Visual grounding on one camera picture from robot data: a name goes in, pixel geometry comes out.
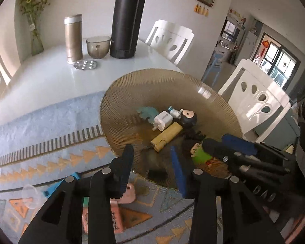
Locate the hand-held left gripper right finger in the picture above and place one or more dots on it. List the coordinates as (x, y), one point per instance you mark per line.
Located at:
(179, 172)

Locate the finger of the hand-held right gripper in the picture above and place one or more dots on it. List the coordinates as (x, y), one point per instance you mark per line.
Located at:
(216, 150)
(237, 142)

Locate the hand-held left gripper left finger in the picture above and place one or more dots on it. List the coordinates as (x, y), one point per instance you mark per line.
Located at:
(123, 178)

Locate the green toy figure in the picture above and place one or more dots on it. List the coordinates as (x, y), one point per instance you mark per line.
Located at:
(202, 155)

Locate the pink oval toy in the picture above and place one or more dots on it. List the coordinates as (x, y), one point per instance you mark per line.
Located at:
(129, 195)

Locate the black figure toy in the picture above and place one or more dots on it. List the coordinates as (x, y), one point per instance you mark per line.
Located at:
(193, 134)

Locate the pink printed box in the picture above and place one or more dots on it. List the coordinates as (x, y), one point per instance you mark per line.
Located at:
(118, 216)

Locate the beige rectangular case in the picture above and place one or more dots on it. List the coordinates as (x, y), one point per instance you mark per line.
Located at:
(167, 134)

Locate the white charger plug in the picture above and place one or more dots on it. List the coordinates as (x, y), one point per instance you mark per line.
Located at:
(162, 119)

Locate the pale blue toy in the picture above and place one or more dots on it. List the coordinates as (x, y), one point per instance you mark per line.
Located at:
(148, 111)

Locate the blue rectangular stick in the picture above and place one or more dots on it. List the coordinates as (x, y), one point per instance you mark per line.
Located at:
(53, 188)

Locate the amber ribbed glass bowl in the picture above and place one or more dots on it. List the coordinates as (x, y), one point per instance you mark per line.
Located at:
(132, 101)

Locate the clear plastic lid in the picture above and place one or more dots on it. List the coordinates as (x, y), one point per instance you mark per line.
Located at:
(29, 195)

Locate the white chair with oval holes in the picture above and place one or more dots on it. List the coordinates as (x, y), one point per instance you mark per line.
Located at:
(183, 35)
(0, 68)
(277, 91)

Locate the blue patterned woven table mat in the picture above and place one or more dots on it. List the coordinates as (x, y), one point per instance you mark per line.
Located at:
(53, 137)

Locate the blue stool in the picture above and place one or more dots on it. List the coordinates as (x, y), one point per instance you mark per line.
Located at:
(216, 63)

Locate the dark framed glass door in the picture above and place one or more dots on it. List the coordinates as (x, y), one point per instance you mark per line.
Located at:
(282, 63)

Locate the tall white cabinet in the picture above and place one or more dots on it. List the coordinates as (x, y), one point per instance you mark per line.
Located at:
(251, 43)

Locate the red knot ornament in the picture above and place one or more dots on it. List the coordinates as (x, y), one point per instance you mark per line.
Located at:
(266, 45)

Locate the round metal strainer disc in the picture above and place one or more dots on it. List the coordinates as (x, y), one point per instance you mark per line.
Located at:
(86, 64)

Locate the grey glass cup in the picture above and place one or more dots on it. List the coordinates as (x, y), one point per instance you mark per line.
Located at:
(97, 47)

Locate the orange hanging tassels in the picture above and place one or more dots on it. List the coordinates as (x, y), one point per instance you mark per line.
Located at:
(200, 10)

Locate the gold thermos tumbler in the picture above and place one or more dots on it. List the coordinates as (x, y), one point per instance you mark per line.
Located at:
(73, 40)

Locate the large black vacuum flask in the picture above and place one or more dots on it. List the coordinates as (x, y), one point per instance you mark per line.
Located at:
(125, 20)

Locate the glass vase with flowers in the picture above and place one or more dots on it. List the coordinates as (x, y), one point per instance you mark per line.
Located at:
(36, 43)

